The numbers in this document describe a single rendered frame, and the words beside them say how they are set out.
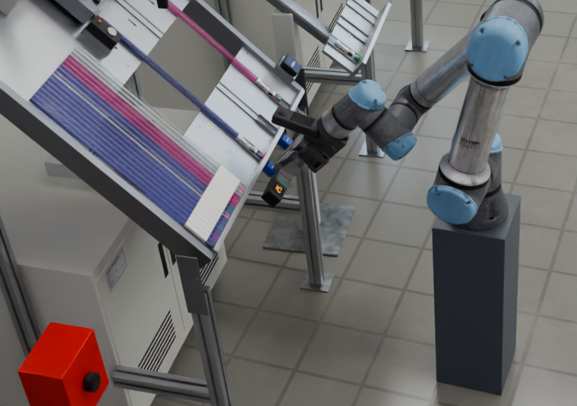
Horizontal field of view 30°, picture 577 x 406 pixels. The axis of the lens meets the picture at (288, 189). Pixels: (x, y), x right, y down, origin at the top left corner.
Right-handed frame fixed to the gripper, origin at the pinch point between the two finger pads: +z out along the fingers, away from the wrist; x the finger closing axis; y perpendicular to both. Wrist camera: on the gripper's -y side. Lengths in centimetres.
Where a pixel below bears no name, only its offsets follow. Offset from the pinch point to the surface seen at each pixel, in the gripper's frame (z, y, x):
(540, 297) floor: 7, 93, 41
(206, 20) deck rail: 3.2, -34.1, 30.0
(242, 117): 1.8, -12.8, 7.6
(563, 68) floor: 13, 88, 170
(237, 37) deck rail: 0.8, -25.2, 30.0
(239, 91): 1.8, -16.8, 14.7
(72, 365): 6, -15, -78
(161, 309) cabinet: 55, 7, -12
